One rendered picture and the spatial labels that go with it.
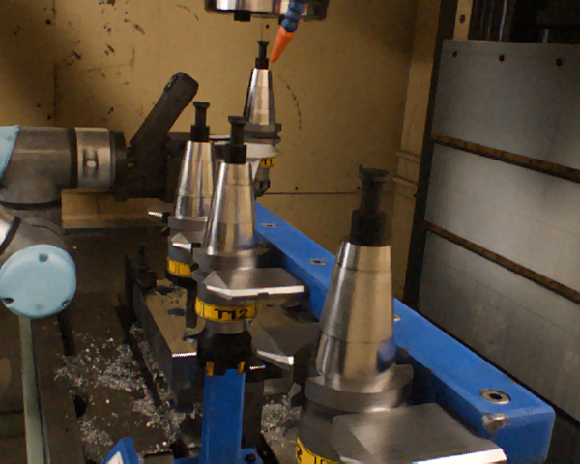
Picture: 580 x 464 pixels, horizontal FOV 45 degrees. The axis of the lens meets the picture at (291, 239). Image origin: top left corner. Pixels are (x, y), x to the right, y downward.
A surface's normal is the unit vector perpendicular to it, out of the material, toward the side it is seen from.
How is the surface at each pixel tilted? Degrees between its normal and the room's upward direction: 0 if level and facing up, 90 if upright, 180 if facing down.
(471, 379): 0
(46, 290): 90
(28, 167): 90
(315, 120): 90
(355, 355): 82
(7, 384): 24
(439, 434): 0
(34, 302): 90
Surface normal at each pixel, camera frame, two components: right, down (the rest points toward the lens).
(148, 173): 0.36, 0.27
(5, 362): 0.22, -0.77
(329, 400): -0.40, 0.22
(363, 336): 0.13, 0.13
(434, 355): 0.07, -0.96
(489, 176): -0.93, 0.02
